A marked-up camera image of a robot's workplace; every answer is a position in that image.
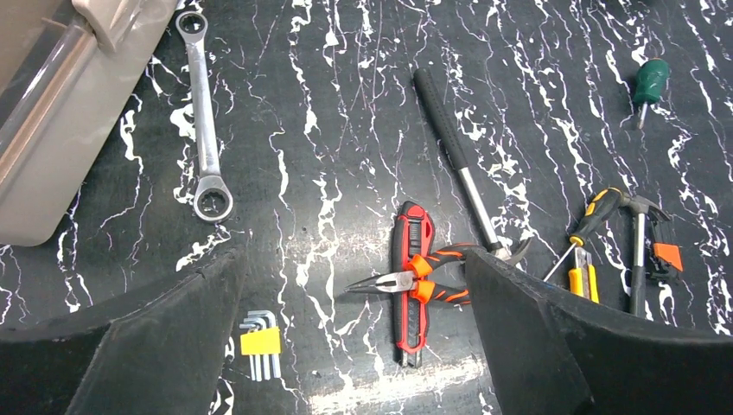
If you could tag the translucent beige tool box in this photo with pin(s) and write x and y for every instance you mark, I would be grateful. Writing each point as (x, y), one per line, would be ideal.
(67, 70)

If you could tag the yellow utility knife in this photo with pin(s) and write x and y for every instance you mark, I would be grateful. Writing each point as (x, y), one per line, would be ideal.
(582, 276)

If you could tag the green stubby screwdriver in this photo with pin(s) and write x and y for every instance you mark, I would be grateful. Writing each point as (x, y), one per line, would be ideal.
(651, 79)

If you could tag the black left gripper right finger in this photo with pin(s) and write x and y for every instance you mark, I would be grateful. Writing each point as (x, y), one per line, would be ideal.
(552, 352)

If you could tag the silver ratchet ring wrench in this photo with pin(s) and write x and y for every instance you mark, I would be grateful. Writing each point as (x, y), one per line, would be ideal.
(213, 202)

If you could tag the yellow hex key set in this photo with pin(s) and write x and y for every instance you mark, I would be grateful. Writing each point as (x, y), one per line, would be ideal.
(261, 343)

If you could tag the orange black hex key holder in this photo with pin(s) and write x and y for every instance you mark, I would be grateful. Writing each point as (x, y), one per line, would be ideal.
(665, 253)

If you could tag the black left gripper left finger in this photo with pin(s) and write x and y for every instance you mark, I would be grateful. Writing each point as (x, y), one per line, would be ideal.
(158, 349)

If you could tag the red black utility knife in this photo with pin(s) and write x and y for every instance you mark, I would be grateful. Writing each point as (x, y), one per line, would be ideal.
(412, 234)

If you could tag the black yellow screwdriver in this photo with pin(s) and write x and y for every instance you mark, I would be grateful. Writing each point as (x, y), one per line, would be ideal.
(598, 211)

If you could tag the small black hammer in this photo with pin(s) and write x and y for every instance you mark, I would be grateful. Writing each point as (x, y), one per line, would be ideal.
(640, 208)

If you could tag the black handled claw hammer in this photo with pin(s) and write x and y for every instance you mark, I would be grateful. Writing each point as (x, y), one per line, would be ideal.
(446, 132)

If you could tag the orange black needle nose pliers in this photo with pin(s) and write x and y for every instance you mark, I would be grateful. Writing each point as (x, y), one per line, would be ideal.
(413, 280)

